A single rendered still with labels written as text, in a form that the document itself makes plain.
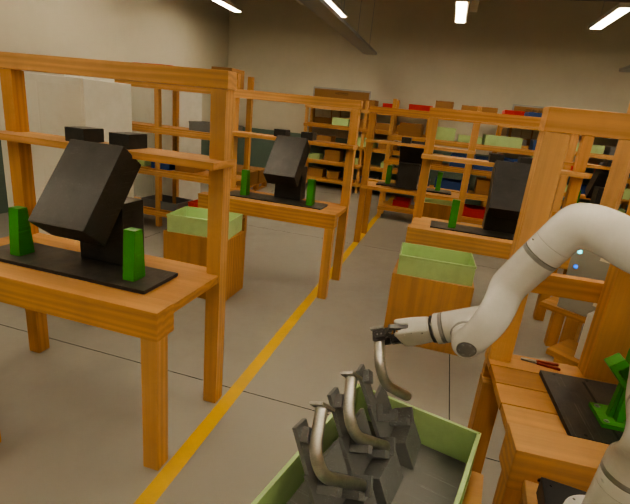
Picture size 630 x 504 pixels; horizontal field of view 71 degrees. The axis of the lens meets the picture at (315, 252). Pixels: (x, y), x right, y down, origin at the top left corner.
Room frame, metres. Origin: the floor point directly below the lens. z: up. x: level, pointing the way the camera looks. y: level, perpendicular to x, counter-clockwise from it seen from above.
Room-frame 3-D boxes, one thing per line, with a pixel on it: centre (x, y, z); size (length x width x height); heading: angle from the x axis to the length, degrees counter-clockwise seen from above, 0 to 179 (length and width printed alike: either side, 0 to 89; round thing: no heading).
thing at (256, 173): (10.17, 1.84, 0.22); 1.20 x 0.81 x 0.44; 168
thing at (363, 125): (11.24, -0.92, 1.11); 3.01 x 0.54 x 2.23; 75
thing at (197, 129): (6.51, 2.33, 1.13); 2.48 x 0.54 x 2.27; 75
